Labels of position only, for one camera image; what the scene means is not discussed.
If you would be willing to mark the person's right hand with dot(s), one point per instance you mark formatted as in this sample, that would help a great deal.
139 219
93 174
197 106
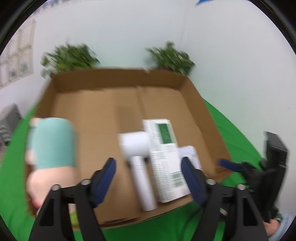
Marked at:
271 227

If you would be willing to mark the grey plastic stool stack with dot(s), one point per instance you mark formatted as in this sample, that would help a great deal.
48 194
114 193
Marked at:
10 118

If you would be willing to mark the large open cardboard box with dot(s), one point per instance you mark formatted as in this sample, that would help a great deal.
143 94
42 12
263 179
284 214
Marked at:
136 95

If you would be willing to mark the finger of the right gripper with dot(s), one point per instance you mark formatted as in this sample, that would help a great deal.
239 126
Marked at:
229 165

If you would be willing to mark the framed certificates on wall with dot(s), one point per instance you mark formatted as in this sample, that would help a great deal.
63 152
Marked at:
17 57

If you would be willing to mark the white hair dryer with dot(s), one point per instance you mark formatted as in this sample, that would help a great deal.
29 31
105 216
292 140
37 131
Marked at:
135 149

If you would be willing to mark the white green medicine box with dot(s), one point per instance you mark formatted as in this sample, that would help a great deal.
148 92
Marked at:
165 160

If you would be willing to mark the pink teal plush toy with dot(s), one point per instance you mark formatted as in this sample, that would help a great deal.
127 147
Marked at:
51 152

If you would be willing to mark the potted plant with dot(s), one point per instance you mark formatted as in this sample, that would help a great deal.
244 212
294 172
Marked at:
170 59
68 57

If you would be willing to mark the white folding phone stand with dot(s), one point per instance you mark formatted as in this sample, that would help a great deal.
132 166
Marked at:
190 152

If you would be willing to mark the right potted plant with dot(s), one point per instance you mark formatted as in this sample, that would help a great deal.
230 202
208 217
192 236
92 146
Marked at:
170 59

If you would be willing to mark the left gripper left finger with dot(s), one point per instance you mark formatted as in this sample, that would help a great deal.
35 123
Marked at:
53 221

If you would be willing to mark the left potted plant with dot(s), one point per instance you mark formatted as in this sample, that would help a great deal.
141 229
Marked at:
68 57

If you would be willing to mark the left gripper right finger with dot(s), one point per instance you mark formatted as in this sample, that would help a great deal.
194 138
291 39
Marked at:
243 220

